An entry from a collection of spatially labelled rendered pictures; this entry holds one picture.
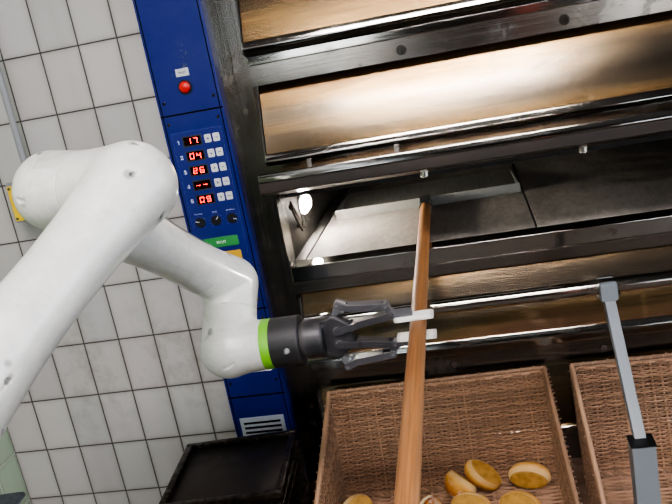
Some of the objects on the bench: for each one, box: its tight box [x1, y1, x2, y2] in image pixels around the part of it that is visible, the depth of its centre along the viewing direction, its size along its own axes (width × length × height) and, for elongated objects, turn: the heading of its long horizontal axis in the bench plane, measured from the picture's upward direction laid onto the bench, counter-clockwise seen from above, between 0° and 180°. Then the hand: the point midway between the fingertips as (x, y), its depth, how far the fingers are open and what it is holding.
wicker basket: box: [313, 365, 583, 504], centre depth 182 cm, size 49×56×28 cm
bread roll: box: [445, 470, 477, 498], centre depth 195 cm, size 6×10×7 cm
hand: (415, 325), depth 143 cm, fingers closed on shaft, 3 cm apart
